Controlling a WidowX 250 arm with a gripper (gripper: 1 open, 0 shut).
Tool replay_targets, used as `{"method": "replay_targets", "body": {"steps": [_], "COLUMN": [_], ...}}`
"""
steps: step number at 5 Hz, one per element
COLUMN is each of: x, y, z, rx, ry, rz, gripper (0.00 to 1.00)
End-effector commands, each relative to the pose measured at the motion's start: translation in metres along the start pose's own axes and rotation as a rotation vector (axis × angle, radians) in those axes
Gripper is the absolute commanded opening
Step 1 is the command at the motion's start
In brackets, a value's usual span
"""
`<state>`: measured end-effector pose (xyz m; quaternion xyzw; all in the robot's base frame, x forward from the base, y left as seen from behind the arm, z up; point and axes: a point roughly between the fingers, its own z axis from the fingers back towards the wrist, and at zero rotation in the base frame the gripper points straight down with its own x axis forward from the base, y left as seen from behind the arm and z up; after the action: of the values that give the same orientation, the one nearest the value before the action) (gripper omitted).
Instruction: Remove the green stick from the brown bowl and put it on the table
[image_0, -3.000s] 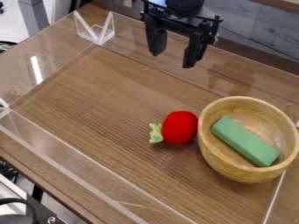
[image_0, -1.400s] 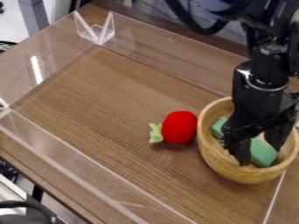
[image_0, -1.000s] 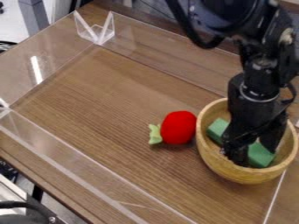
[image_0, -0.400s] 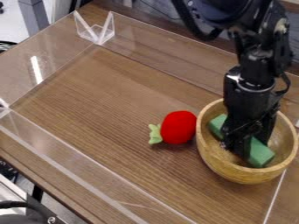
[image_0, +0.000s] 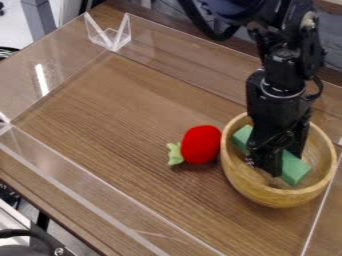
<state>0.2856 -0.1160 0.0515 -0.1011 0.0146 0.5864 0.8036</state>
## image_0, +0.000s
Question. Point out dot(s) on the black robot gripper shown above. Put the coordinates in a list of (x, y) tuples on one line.
[(280, 124)]

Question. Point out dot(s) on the green foam block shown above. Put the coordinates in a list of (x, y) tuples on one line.
[(295, 169)]

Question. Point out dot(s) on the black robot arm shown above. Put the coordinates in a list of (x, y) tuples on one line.
[(283, 26)]

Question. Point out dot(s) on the brown wooden bowl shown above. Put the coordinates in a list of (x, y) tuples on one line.
[(256, 186)]

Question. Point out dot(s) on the red plush strawberry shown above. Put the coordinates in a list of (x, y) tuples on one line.
[(199, 146)]

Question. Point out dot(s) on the clear acrylic corner bracket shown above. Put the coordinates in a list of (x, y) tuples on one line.
[(108, 38)]

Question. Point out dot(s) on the clear acrylic tray wall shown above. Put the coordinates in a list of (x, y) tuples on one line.
[(87, 117)]

